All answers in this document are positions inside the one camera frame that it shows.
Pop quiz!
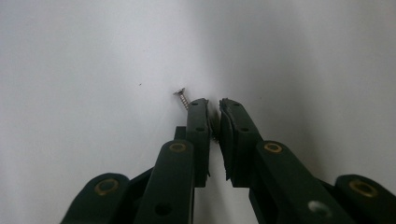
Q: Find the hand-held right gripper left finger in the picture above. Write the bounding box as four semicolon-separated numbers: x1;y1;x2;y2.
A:
174;98;211;189

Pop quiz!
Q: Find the small silver screw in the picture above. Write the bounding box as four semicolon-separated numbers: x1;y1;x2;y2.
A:
173;87;191;111

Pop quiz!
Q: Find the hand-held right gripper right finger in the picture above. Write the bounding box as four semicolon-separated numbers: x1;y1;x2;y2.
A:
219;98;264;189

